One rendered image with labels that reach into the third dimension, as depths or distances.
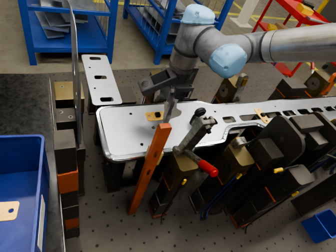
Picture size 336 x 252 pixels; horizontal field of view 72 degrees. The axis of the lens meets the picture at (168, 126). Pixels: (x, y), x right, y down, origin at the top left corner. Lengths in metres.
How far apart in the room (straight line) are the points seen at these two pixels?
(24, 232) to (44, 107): 0.34
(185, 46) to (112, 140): 0.34
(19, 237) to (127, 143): 0.34
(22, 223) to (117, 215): 0.42
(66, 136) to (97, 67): 0.54
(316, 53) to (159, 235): 0.73
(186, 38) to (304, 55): 0.26
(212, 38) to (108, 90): 0.44
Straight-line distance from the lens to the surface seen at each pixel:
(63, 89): 0.76
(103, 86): 0.87
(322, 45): 0.57
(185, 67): 0.64
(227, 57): 0.53
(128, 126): 0.75
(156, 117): 0.79
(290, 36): 0.60
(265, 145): 0.73
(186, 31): 0.60
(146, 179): 0.68
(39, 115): 0.73
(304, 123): 0.79
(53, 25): 2.71
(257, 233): 1.10
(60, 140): 0.45
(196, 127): 0.55
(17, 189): 0.60
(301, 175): 0.81
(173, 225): 0.95
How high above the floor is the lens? 1.56
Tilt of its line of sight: 45 degrees down
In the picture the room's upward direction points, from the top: 22 degrees clockwise
